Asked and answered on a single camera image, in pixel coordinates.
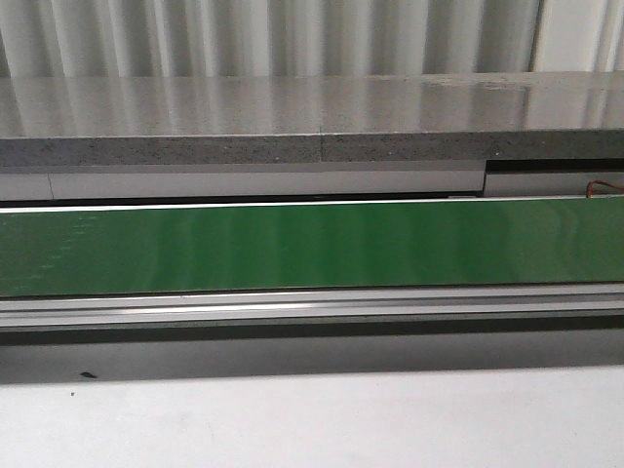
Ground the orange cable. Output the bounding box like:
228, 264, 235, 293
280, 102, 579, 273
585, 179, 624, 199

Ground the white pleated curtain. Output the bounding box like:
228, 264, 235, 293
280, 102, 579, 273
1, 1, 623, 78

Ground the grey speckled stone counter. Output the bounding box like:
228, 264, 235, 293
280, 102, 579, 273
1, 72, 623, 169

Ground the aluminium conveyor frame rail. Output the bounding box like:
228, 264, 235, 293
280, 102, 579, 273
1, 283, 623, 345

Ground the green conveyor belt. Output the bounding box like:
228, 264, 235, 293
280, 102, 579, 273
1, 197, 623, 298

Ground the white cabinet panel under counter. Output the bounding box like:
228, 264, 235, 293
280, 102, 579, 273
1, 158, 623, 203

